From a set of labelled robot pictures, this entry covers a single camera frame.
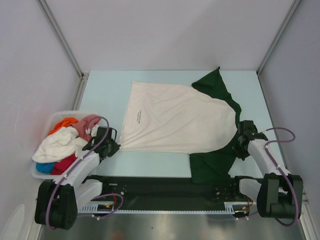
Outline white green raglan t-shirt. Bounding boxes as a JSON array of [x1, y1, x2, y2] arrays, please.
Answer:
[[119, 69, 242, 185]]

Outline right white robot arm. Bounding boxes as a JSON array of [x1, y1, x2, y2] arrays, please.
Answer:
[[230, 120, 303, 223]]

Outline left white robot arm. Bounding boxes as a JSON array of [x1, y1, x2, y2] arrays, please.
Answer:
[[34, 126, 124, 230]]

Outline pink t-shirt in basket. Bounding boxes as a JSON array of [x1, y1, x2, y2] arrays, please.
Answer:
[[71, 114, 101, 142]]

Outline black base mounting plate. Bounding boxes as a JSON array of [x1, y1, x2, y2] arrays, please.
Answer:
[[85, 175, 255, 211]]

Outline white t-shirt in basket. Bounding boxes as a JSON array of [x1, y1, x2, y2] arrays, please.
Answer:
[[32, 126, 88, 164]]

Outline orange t-shirt in basket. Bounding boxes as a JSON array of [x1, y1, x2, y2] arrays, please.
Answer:
[[48, 117, 78, 135]]

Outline red t-shirt in basket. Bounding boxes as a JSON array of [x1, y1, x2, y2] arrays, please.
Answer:
[[50, 154, 77, 175]]

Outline white plastic laundry basket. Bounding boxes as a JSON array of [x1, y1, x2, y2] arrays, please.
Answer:
[[30, 109, 101, 181]]

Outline blue t-shirt in basket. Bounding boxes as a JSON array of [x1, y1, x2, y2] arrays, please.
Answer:
[[35, 162, 56, 174]]

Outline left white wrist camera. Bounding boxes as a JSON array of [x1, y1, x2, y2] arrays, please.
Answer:
[[85, 125, 99, 137]]

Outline white slotted cable duct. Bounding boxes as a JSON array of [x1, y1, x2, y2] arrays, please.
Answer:
[[78, 201, 249, 216]]

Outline left aluminium frame post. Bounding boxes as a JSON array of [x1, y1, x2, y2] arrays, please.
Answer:
[[36, 0, 90, 110]]

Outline aluminium frame post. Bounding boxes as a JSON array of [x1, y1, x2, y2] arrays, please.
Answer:
[[256, 0, 303, 77], [36, 0, 90, 110]]

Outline right aluminium frame post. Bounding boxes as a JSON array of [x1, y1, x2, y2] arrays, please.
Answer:
[[256, 0, 303, 77]]

